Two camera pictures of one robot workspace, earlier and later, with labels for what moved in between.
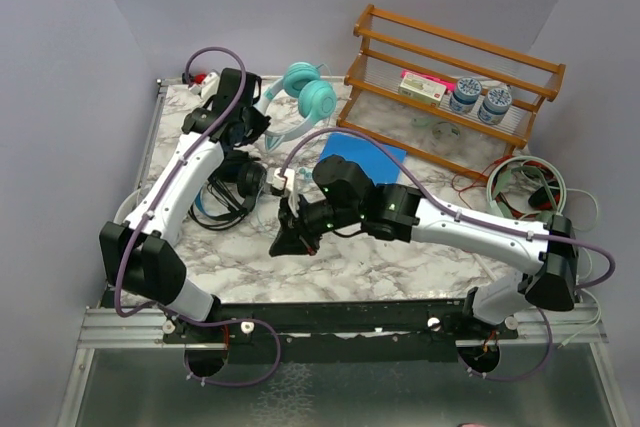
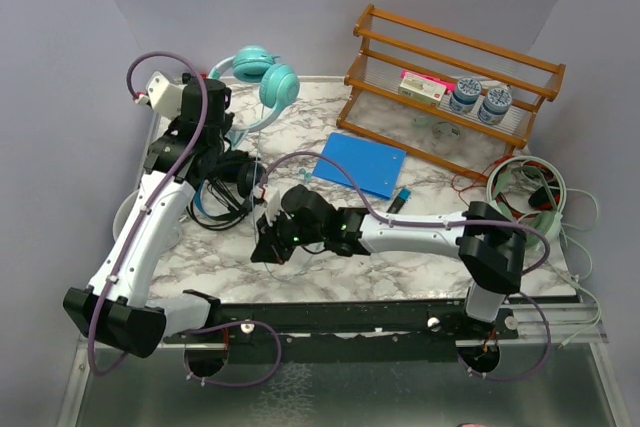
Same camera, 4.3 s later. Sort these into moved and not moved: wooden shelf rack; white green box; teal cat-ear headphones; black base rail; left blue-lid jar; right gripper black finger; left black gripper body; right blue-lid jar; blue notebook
Moved: teal cat-ear headphones; left black gripper body; right gripper black finger
Not moved: blue notebook; right blue-lid jar; white green box; black base rail; left blue-lid jar; wooden shelf rack
